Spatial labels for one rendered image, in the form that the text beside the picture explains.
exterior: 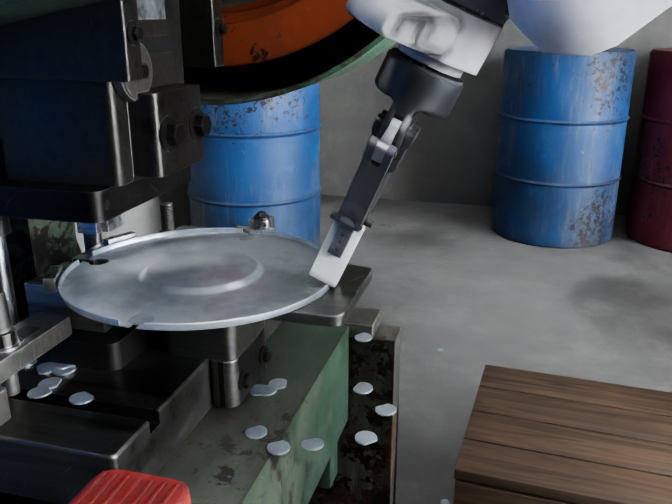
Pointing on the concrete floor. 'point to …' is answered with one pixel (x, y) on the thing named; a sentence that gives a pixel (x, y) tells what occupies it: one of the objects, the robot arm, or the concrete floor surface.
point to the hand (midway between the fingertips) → (336, 250)
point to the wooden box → (564, 442)
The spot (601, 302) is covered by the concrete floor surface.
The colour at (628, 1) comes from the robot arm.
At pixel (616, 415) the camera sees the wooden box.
